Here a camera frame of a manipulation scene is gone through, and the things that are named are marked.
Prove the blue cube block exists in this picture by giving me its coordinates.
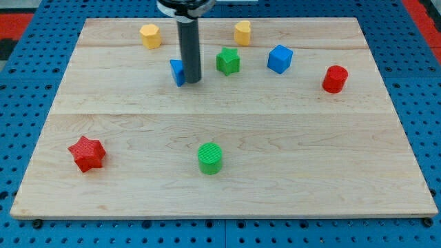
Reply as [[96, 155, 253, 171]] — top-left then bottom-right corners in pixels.
[[267, 45, 294, 74]]

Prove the blue triangular block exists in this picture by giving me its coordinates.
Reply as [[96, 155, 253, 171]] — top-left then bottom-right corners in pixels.
[[170, 59, 185, 87]]

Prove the green star block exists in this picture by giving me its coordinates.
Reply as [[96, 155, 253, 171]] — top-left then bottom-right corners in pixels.
[[216, 48, 240, 76]]

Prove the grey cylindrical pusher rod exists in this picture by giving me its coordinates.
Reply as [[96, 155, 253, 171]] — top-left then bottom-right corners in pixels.
[[176, 16, 202, 83]]

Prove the red cylinder block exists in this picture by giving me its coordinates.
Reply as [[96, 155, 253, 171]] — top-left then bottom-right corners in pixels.
[[322, 65, 349, 94]]

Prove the wooden board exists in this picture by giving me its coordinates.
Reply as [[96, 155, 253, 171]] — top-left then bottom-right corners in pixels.
[[10, 17, 438, 220]]

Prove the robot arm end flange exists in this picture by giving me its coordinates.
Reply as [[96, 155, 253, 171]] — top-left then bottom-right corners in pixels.
[[156, 0, 216, 19]]

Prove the yellow heart block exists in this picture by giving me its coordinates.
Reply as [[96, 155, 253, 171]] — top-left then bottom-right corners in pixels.
[[234, 20, 252, 46]]

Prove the green cylinder block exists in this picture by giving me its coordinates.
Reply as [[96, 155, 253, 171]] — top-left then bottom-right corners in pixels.
[[197, 143, 223, 175]]

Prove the red star block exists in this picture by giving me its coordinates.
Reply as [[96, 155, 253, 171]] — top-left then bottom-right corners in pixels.
[[68, 136, 106, 173]]

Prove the yellow hexagon block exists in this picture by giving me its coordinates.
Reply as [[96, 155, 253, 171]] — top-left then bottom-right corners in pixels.
[[139, 23, 162, 49]]

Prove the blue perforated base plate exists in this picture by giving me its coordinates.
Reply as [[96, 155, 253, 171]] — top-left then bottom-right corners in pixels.
[[1, 0, 440, 247]]

